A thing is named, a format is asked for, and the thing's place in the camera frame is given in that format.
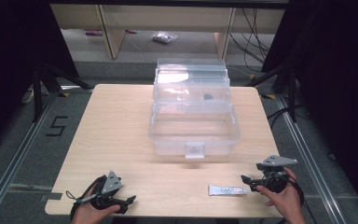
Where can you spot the black metal stand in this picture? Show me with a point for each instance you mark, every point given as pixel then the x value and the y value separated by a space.
pixel 292 90
pixel 38 90

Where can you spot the white ointment tube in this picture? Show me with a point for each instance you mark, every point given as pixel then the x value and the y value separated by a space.
pixel 227 190

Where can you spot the clear plastic storage box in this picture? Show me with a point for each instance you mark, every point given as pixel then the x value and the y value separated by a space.
pixel 194 124

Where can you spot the light wooden desk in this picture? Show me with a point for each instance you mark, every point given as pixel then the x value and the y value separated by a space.
pixel 167 18

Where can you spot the person's left hand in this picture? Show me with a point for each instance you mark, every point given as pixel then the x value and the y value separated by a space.
pixel 88 214

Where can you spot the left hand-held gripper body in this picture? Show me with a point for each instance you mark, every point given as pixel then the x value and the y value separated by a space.
pixel 112 183

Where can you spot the black curtain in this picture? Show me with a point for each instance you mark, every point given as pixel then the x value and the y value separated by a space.
pixel 9 62
pixel 338 77

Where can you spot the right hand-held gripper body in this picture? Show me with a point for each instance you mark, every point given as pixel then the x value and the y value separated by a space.
pixel 275 174

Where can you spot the yellow black floor tape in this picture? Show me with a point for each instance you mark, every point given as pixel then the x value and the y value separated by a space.
pixel 268 96

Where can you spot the person's right hand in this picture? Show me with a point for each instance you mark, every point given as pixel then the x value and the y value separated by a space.
pixel 284 200

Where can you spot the clear plastic bag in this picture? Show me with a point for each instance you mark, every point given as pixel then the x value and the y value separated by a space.
pixel 164 37

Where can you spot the aluminium floor rail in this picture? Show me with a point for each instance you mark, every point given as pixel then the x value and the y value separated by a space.
pixel 310 158
pixel 15 158

